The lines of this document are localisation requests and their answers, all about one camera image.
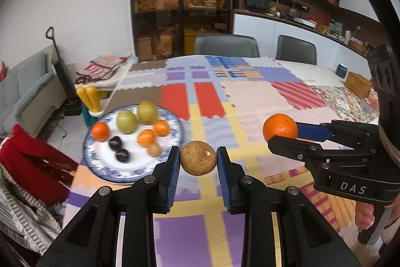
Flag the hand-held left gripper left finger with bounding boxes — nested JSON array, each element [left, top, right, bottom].
[[36, 146, 181, 267]]

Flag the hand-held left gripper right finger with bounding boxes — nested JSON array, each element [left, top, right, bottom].
[[216, 146, 363, 267]]

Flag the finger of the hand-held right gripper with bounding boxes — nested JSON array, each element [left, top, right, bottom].
[[295, 119, 381, 158], [268, 135, 372, 174]]

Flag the orange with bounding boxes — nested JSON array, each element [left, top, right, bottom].
[[137, 129, 156, 147], [91, 121, 111, 143], [153, 119, 171, 137], [262, 113, 299, 145]]

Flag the large brown round fruit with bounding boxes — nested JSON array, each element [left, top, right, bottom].
[[180, 141, 218, 176]]

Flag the small tan round fruit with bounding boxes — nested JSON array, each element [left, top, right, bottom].
[[147, 143, 162, 158]]

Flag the blue and white patterned plate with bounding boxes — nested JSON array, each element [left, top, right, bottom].
[[83, 104, 186, 184]]

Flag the yellow-green apple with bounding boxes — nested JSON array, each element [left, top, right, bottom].
[[137, 101, 158, 124]]

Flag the green apple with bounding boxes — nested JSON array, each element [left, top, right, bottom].
[[116, 111, 138, 134]]

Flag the person's right hand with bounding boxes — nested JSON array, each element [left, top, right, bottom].
[[354, 201, 376, 230]]

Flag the floral patterned mat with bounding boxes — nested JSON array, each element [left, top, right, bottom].
[[308, 84, 381, 125]]

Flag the colourful patchwork tablecloth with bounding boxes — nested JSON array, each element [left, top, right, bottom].
[[62, 55, 381, 267]]

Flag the woven wicker basket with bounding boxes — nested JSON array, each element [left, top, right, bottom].
[[345, 71, 374, 99]]

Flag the small blue-grey speaker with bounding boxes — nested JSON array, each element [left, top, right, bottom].
[[335, 63, 349, 79]]

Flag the narrow grey dining chair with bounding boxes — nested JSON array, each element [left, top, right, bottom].
[[275, 35, 318, 65]]

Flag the wide grey dining chair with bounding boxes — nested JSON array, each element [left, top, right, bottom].
[[194, 33, 261, 58]]

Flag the red and white striped cloth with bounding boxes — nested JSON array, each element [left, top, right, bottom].
[[76, 56, 131, 85]]

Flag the cardboard box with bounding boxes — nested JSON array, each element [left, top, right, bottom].
[[137, 36, 154, 61]]

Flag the yellow storage box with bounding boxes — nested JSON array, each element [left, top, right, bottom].
[[184, 29, 204, 55]]

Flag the red jacket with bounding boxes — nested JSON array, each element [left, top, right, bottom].
[[0, 125, 79, 205]]

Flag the grey striped cloth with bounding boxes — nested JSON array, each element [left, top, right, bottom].
[[0, 165, 64, 255]]

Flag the black upright vacuum cleaner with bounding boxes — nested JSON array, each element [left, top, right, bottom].
[[45, 26, 84, 116]]

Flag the grey sofa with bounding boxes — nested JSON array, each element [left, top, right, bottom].
[[0, 45, 64, 137]]

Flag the yellow handled tools in cup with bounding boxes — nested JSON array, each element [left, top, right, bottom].
[[76, 85, 103, 127]]

